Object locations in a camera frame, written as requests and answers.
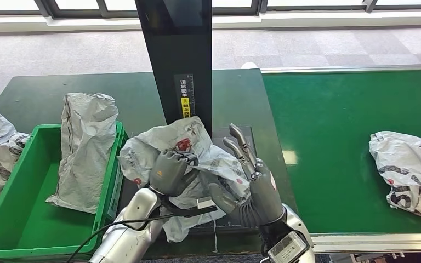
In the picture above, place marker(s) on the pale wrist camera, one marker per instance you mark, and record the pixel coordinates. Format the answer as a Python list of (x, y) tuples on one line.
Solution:
[(205, 203), (286, 248)]

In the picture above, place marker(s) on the black column display screen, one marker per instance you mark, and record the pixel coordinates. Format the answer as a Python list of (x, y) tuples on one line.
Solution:
[(185, 11)]

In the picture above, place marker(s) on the black yellow ruler sticker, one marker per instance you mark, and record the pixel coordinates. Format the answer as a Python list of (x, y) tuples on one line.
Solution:
[(184, 94)]

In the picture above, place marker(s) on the white window sill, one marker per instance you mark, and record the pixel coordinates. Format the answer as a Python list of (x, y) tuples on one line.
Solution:
[(305, 19)]

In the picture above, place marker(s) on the white parcel bag red print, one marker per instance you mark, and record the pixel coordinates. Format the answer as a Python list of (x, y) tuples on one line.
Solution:
[(174, 138)]

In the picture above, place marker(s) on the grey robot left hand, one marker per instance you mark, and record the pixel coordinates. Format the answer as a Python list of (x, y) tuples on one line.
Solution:
[(168, 174)]

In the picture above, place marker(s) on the plain grey parcel bag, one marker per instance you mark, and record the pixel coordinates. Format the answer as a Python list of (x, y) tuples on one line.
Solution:
[(87, 152)]

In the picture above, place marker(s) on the white parcel bag black print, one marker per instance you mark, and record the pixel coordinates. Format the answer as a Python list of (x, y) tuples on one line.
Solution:
[(406, 170)]

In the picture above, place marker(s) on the dark window frame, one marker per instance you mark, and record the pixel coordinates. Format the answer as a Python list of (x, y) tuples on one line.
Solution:
[(101, 6)]

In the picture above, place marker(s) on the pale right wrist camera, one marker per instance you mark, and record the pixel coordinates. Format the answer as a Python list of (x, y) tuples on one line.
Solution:
[(286, 248)]

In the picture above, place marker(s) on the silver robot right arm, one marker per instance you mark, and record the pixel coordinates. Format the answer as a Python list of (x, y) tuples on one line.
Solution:
[(294, 225)]

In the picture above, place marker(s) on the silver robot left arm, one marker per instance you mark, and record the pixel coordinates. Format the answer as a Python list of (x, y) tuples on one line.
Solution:
[(130, 232)]

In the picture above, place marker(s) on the white round cap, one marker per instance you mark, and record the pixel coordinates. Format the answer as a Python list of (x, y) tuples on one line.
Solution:
[(249, 65)]

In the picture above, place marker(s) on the black scanner machine column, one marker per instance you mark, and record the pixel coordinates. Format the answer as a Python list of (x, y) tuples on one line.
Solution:
[(177, 51)]

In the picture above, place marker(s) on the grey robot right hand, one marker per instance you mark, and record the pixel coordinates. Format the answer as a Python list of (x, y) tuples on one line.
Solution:
[(265, 192)]

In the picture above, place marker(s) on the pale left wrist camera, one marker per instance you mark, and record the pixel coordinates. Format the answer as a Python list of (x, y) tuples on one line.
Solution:
[(205, 203)]

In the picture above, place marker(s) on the green conveyor belt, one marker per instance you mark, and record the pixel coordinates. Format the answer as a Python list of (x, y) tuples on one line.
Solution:
[(323, 127)]

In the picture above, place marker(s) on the green plastic crate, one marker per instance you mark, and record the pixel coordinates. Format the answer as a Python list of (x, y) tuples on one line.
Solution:
[(25, 225)]

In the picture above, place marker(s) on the black scanner base platform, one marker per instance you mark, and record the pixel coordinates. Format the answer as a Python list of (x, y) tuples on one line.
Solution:
[(218, 133)]

